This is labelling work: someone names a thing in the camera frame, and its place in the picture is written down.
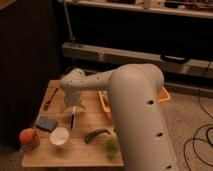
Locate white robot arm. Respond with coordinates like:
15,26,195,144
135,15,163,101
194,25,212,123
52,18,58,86
60,64,179,171

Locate black cable on floor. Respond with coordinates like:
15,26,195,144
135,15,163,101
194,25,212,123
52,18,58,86
183,61,213,164

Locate blue sponge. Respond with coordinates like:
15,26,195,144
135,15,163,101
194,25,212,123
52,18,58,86
35,116,58,132

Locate dark wooden spatula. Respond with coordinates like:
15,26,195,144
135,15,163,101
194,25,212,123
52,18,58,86
43,88,59,111

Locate metal stand pole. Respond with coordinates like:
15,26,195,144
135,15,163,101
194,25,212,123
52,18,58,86
63,0,76,44

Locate wooden shelf with clutter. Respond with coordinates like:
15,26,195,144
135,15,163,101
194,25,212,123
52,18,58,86
57,0,213,19

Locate orange peach fruit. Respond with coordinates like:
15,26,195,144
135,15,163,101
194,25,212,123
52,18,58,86
19,128,37,144

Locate green cucumber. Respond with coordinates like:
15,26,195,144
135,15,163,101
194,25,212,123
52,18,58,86
84,128,110,144

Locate orange plastic bin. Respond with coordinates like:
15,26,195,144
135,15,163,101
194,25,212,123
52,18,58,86
98,87,171,113

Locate grey metal case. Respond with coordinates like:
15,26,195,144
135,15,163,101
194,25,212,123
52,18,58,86
62,42,213,79

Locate green plastic cup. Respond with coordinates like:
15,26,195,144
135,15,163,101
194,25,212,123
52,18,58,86
105,139,120,158

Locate white paper cup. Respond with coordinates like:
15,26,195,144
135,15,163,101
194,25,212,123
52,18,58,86
50,127,70,148

